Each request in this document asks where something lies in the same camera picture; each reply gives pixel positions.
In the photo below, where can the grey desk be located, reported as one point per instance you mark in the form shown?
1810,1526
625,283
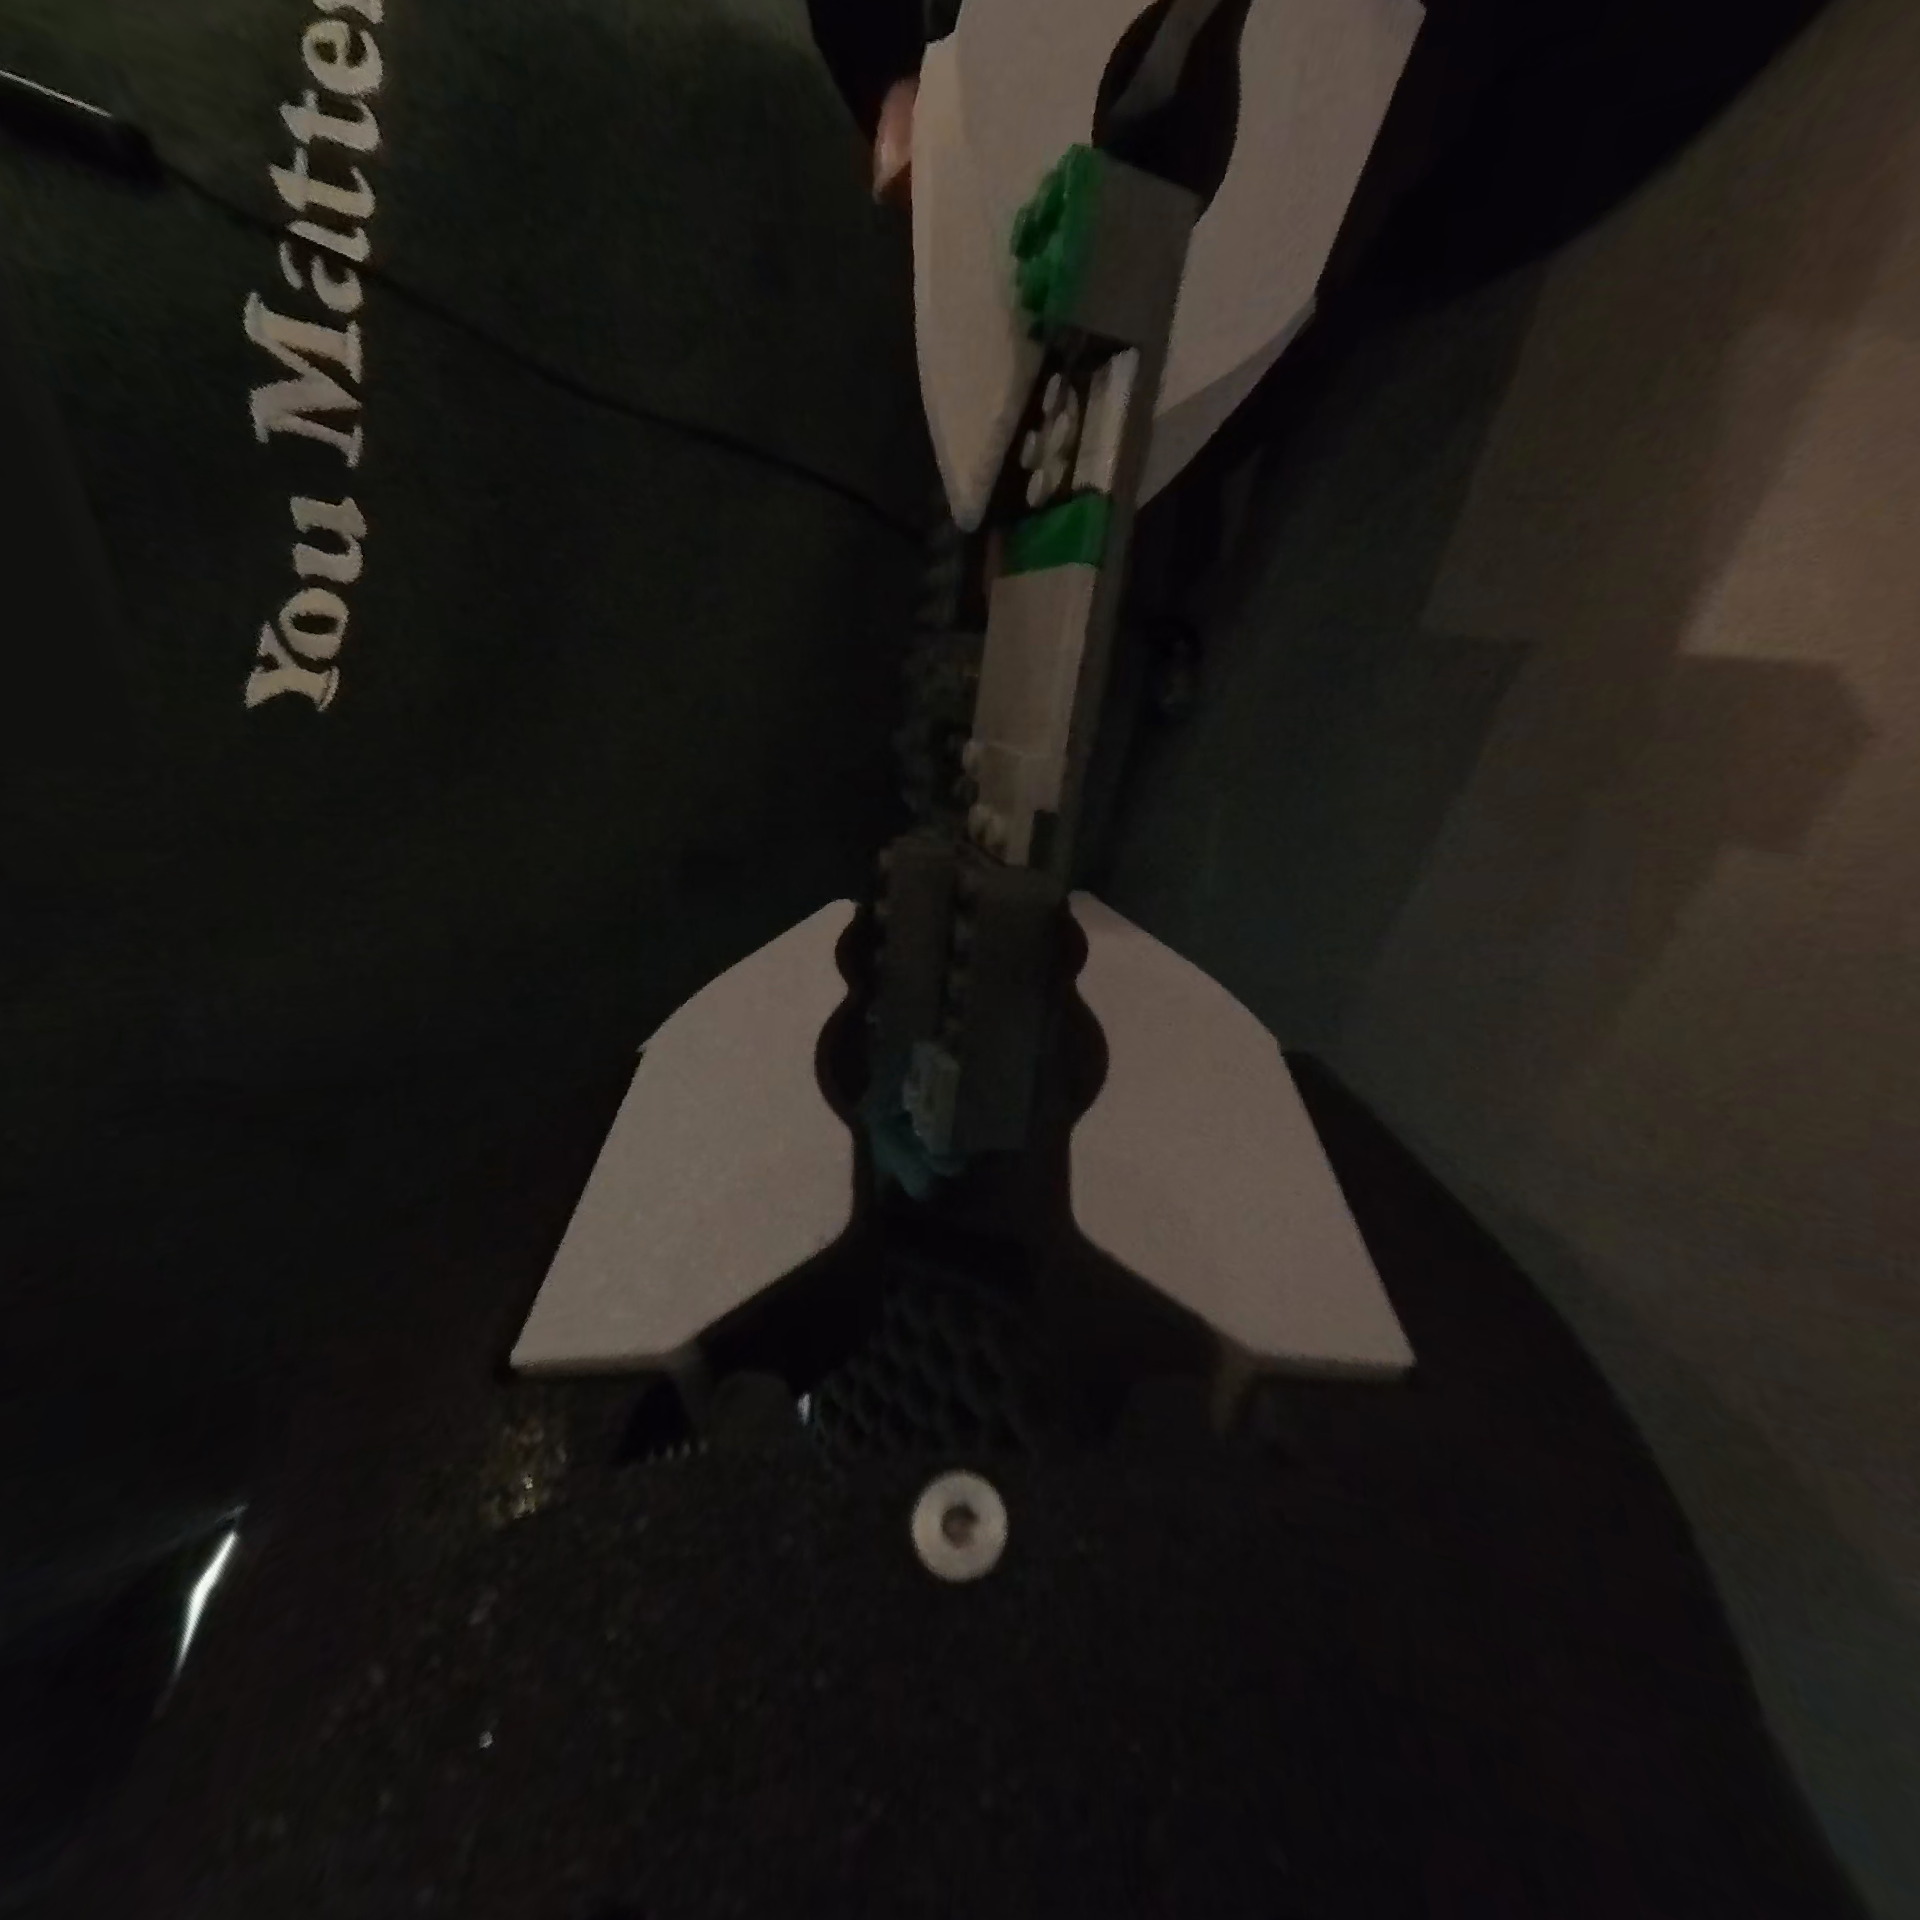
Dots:
1650,901

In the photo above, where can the grey green toy brick model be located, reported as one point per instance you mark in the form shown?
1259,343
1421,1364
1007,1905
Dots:
1049,645

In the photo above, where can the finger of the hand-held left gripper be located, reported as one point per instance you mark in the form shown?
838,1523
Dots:
1289,181
974,225

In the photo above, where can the person's left hand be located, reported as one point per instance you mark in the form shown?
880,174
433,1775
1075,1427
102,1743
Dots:
897,142

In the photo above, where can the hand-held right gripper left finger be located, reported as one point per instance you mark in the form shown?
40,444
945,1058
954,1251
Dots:
720,1171

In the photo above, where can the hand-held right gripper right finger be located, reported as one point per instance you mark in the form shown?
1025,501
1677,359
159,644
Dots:
1214,1185

